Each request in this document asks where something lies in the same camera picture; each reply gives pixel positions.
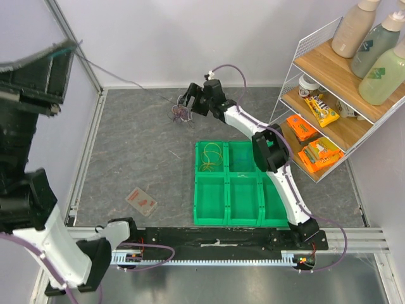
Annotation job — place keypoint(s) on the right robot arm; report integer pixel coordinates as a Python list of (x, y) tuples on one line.
[(272, 153)]

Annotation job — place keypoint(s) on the white wire shelf rack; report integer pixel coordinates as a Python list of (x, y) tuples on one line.
[(315, 58)]

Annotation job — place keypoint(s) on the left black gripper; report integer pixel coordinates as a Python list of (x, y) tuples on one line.
[(44, 71)]

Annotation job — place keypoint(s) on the grey slotted cable duct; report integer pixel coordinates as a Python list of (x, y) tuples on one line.
[(132, 258)]

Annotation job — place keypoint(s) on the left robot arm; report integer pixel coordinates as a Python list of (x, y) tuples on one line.
[(31, 216)]

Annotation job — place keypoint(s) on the light green pump bottle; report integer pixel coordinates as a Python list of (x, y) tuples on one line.
[(384, 77)]

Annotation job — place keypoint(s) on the grey-green pump bottle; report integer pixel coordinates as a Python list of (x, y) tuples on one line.
[(381, 38)]

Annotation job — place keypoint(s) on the orange snack box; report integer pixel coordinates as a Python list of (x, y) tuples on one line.
[(301, 129)]

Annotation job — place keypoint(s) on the beige pump bottle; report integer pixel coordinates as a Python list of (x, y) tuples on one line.
[(354, 27)]

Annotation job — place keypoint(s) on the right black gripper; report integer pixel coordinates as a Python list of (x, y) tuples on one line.
[(199, 103)]

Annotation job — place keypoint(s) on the white small pouch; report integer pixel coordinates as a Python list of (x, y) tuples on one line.
[(346, 111)]

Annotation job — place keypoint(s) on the orange yellow sponge pack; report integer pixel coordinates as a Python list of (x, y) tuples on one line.
[(319, 154)]

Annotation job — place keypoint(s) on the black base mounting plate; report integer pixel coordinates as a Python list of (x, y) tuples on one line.
[(221, 243)]

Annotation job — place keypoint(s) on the green six-compartment bin tray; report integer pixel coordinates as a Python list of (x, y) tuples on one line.
[(230, 190)]

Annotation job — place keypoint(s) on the white paper cup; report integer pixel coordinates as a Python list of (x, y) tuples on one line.
[(307, 86)]

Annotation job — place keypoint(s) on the transparent red printed card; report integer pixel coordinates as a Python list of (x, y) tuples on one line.
[(141, 201)]

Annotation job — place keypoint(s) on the yellow candy bag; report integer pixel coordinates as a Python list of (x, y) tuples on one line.
[(322, 112)]

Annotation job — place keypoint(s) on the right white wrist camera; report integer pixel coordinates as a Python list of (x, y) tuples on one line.
[(209, 76)]

